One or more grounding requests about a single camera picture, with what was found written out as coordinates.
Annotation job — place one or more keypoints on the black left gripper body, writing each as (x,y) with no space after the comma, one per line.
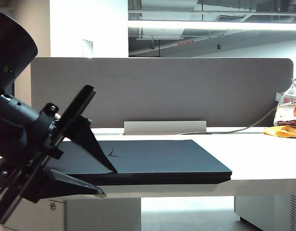
(70,115)

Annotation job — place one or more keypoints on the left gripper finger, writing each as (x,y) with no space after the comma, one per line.
(90,144)
(66,185)

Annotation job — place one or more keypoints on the dark grey laptop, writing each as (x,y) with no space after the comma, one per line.
(162,158)

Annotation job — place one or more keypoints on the silver drawer lock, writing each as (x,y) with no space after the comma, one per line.
(51,206)

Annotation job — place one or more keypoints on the white drawer cabinet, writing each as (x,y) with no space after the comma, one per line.
(90,214)

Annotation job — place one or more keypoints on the grey fabric desk divider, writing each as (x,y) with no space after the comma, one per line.
(186,91)

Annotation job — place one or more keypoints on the red hanging sign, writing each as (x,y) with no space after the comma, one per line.
(185,42)

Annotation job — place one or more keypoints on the long ceiling light strip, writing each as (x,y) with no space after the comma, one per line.
(210,25)

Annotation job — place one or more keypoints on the white vented cabinet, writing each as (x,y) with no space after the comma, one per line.
(263,209)

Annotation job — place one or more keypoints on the yellow cloth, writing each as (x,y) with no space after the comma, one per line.
(277,132)

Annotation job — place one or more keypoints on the white printed plastic bag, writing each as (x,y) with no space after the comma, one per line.
(286,108)

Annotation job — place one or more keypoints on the small black ceiling camera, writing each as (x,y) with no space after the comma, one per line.
(218,46)

